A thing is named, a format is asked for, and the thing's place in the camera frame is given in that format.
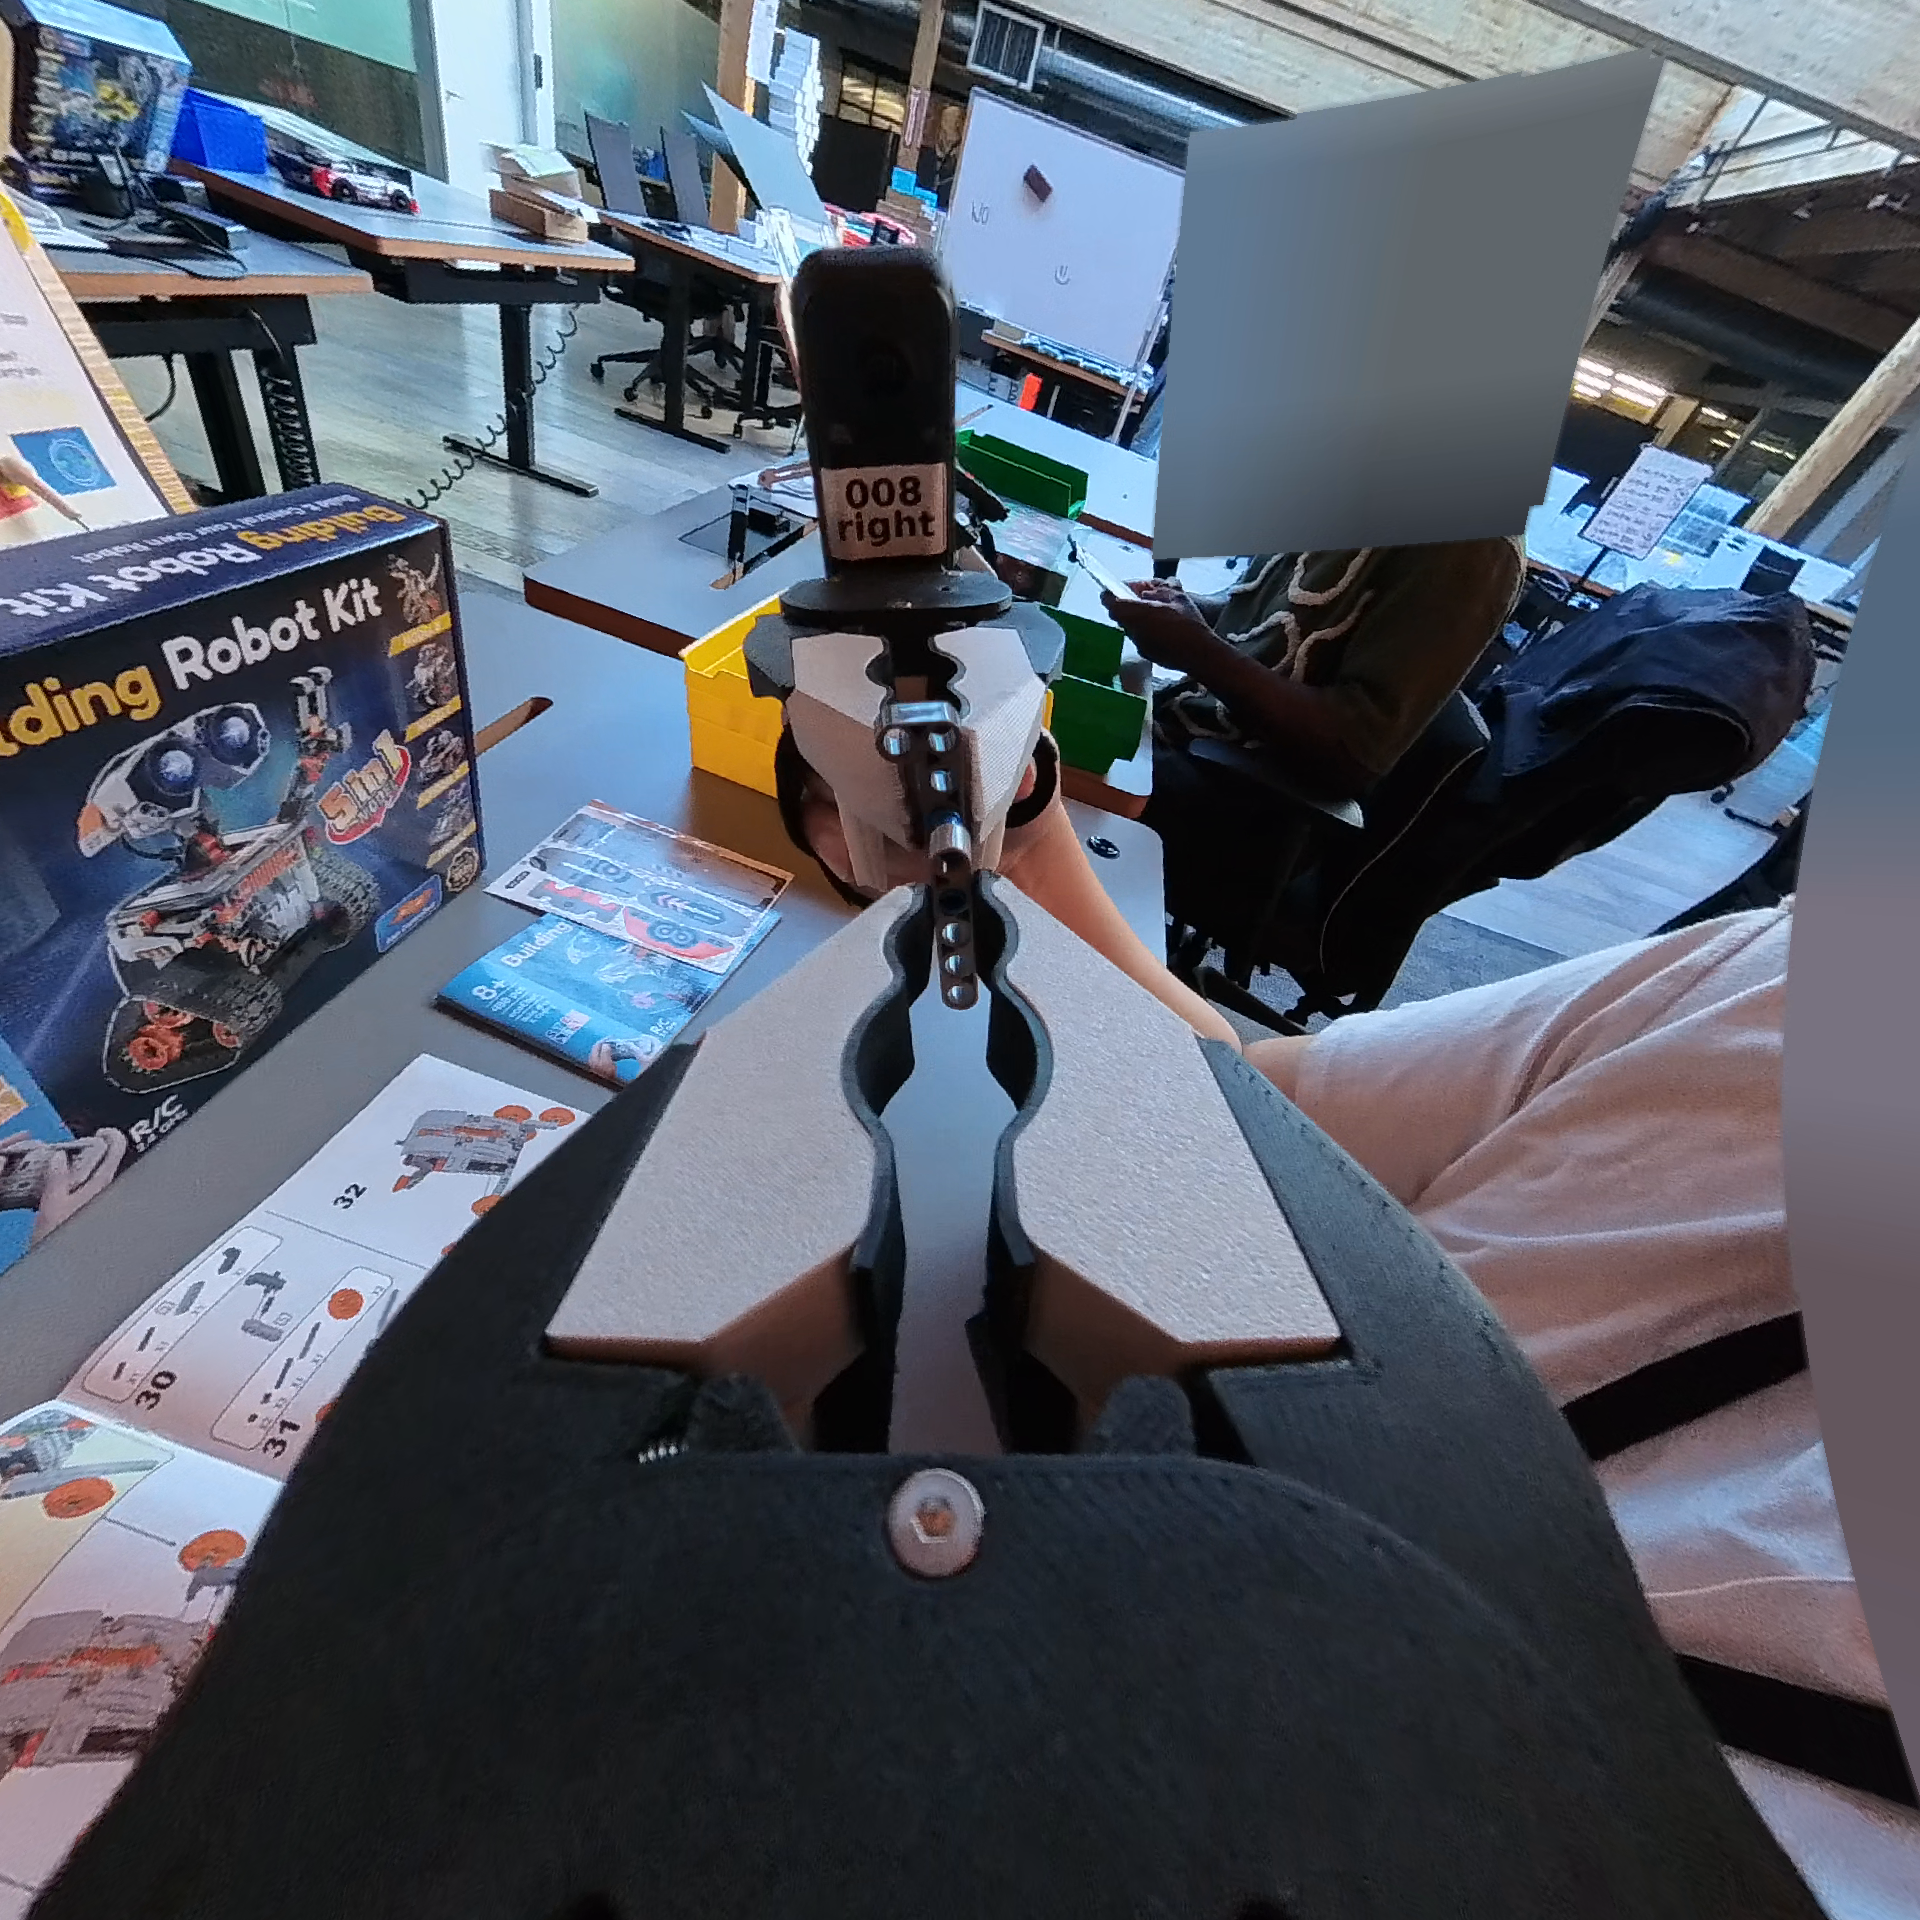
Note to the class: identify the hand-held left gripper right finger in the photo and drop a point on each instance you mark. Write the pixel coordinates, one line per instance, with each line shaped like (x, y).
(1171, 1200)

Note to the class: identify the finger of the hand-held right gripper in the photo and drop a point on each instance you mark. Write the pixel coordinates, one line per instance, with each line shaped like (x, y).
(841, 764)
(1002, 735)

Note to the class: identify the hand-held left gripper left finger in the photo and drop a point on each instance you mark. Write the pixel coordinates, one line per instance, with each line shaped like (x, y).
(704, 1200)

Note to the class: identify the grey toy beam with holes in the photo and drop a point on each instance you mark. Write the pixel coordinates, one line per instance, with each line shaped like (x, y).
(949, 901)

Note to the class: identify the person's right forearm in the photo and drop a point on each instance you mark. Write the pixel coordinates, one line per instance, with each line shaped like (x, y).
(1118, 922)

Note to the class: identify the grey desk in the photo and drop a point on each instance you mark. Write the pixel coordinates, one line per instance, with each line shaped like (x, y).
(630, 781)

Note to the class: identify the wood-edged office desk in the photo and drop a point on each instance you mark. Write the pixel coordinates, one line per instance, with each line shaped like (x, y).
(451, 241)
(224, 273)
(691, 242)
(630, 579)

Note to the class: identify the person's right hand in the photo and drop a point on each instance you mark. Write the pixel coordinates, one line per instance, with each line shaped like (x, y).
(1047, 840)

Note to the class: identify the green plastic bin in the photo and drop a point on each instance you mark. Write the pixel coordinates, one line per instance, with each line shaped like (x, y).
(1093, 644)
(1021, 472)
(1103, 728)

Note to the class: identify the black office chair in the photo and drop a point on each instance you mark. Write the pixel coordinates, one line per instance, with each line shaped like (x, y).
(763, 369)
(1440, 901)
(644, 339)

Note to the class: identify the yellow plastic bin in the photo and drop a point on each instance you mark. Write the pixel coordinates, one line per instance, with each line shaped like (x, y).
(728, 705)

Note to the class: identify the sticker sheet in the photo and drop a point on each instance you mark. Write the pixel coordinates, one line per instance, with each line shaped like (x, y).
(644, 884)

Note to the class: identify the whiteboard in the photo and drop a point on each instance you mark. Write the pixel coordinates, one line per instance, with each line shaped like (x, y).
(1081, 254)

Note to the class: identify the blue booklet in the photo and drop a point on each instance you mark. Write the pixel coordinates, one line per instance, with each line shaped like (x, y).
(555, 990)

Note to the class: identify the cardboard boxes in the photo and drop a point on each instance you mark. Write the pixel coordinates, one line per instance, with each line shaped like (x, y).
(533, 195)

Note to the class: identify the open instruction manual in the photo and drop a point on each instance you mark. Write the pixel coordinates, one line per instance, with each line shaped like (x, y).
(224, 1321)

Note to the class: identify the red and white toy car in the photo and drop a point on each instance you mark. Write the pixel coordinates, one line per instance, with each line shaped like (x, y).
(342, 173)

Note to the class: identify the blue robot kit box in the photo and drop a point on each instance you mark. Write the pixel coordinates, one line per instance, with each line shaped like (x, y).
(224, 840)

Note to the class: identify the dark navy jacket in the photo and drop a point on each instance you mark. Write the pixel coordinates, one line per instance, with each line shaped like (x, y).
(1665, 705)

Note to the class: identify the paper notice on stand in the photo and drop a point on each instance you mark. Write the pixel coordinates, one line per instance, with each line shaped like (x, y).
(1646, 502)

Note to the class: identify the blue plastic bin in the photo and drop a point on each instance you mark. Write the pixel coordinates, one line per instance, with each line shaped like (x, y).
(224, 133)

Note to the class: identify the blue toy set box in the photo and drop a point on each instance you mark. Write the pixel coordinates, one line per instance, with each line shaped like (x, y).
(98, 90)

